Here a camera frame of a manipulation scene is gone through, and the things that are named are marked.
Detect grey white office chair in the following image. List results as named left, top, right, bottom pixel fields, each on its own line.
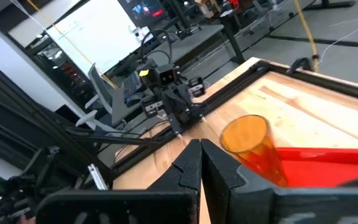
left=74, top=63, right=127, bottom=133

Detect yellow cable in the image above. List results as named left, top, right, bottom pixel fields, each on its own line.
left=293, top=0, right=320, bottom=73
left=25, top=0, right=119, bottom=90

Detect red plastic tray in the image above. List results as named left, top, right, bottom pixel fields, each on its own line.
left=274, top=146, right=358, bottom=189

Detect black frame posts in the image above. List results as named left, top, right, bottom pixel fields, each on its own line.
left=0, top=52, right=113, bottom=187

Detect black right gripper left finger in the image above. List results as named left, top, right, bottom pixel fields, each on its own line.
left=35, top=138, right=203, bottom=224

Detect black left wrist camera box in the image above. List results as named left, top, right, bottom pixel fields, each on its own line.
left=153, top=63, right=180, bottom=88

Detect dark laptop keyboard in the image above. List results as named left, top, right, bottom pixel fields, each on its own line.
left=121, top=71, right=146, bottom=106

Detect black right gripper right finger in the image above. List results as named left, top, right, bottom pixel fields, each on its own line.
left=201, top=138, right=358, bottom=224

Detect white floor cable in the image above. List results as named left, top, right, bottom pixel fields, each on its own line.
left=318, top=17, right=358, bottom=65

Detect lit computer monitor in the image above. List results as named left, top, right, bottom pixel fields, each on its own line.
left=117, top=0, right=168, bottom=28

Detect black left wrist camera cable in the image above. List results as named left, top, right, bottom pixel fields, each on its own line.
left=139, top=29, right=174, bottom=73

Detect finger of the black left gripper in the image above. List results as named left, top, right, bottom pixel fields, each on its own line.
left=165, top=113, right=184, bottom=140
left=192, top=106, right=208, bottom=123

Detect silver metal bracket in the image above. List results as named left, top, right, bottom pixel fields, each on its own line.
left=86, top=163, right=109, bottom=191

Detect white board panel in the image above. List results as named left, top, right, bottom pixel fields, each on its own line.
left=46, top=0, right=144, bottom=76

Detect black table edge frame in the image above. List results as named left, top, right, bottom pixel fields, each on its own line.
left=110, top=57, right=358, bottom=187

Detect grey desk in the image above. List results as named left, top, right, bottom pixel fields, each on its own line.
left=144, top=14, right=246, bottom=67

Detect black camera with green light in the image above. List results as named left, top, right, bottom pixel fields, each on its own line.
left=0, top=147, right=48, bottom=224

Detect amber faceted plastic cup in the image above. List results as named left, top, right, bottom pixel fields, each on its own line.
left=219, top=114, right=289, bottom=188

